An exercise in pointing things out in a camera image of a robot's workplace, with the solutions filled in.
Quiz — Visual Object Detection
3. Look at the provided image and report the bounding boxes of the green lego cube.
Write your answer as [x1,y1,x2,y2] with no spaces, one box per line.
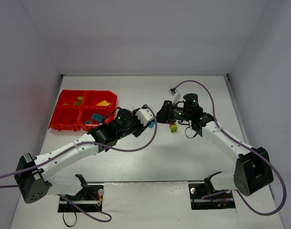
[170,124,178,133]

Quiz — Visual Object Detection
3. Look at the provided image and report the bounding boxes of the yellow long lego plate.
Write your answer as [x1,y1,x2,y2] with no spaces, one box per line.
[96,100,110,107]

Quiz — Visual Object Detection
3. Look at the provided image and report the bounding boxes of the teal lego brick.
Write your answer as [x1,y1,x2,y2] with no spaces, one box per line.
[91,113,103,123]

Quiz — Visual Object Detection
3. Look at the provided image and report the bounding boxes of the teal lego block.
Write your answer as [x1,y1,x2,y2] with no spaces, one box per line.
[149,122,155,129]

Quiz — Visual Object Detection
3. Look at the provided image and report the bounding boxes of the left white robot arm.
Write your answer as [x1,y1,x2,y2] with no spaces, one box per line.
[14,106,156,204]

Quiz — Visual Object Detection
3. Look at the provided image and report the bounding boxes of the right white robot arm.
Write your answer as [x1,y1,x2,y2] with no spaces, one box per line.
[157,94,274,196]

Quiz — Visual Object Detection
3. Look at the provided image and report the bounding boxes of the red divided bin tray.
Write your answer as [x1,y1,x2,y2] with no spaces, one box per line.
[49,90,118,132]

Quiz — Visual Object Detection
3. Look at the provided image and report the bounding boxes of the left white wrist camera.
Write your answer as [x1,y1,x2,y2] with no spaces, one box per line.
[133,108,156,126]

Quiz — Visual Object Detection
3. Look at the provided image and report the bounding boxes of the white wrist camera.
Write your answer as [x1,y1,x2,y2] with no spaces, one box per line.
[133,108,156,126]
[169,88,181,104]

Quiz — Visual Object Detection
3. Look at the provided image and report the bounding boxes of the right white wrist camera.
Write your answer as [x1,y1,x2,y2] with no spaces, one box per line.
[169,88,181,104]

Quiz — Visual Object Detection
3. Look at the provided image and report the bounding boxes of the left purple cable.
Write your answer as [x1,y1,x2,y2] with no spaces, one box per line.
[0,104,158,222]

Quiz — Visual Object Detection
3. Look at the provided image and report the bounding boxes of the purple cable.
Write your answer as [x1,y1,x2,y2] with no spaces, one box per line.
[0,104,158,222]
[171,80,287,216]

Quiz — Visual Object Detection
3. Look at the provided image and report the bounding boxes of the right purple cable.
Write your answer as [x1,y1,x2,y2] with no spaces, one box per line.
[171,80,287,216]

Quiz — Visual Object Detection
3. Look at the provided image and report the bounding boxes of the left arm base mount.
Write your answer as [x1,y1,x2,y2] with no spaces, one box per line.
[65,174,104,213]

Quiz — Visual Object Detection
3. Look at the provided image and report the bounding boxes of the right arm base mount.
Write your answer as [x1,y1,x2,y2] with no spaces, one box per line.
[188,171,236,210]

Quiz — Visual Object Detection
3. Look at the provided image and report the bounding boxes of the black loop cable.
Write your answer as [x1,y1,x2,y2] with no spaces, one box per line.
[61,198,77,227]

